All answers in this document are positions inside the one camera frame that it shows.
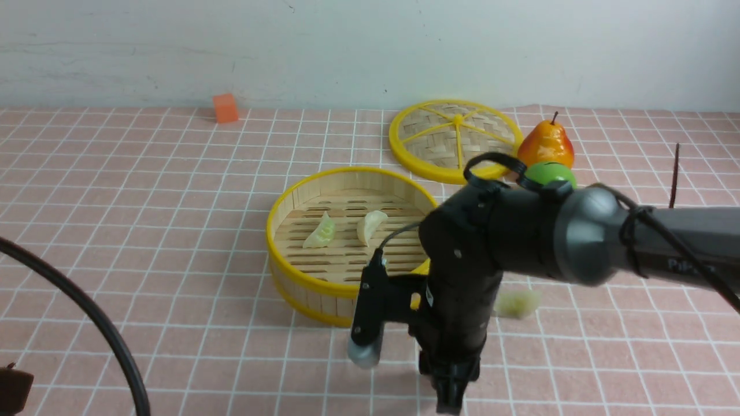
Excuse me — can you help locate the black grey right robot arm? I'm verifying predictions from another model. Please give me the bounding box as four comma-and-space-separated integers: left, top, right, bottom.
413, 182, 738, 415

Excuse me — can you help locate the woven bamboo steamer lid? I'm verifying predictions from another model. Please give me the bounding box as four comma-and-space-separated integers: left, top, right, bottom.
388, 99, 524, 184

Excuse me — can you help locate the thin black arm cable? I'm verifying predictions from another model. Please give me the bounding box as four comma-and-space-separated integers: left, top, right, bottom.
376, 152, 740, 315

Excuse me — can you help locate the dark thin stick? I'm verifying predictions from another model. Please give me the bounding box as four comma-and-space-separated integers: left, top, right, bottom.
668, 143, 681, 210

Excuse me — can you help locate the pink checkered tablecloth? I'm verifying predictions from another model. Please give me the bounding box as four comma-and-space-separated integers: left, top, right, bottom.
1, 107, 738, 415

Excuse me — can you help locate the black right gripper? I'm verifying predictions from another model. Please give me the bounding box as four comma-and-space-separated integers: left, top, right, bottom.
412, 256, 502, 415

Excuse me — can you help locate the orange yellow toy pear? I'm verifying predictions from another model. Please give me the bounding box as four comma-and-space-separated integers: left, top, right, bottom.
516, 111, 575, 168

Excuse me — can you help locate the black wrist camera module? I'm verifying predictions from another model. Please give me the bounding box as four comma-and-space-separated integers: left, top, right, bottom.
347, 248, 424, 369

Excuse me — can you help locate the orange foam cube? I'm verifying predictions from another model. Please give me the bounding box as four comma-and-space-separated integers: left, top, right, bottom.
212, 93, 240, 124

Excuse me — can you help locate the green dumpling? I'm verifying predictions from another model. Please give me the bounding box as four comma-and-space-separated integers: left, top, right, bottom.
493, 289, 542, 320
303, 211, 336, 248

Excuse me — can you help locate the thick black cable left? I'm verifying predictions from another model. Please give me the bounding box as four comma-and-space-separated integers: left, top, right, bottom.
0, 236, 152, 416

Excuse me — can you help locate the bamboo steamer tray yellow rim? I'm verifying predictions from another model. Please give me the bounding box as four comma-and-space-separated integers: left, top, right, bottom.
266, 166, 436, 328

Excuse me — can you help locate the pale dumpling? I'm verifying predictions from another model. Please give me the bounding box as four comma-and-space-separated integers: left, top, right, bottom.
356, 210, 388, 247

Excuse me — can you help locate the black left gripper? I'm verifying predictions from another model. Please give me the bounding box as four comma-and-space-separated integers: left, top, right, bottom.
0, 363, 34, 415

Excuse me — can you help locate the green toy apple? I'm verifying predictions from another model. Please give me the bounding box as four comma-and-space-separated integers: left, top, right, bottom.
525, 161, 577, 189

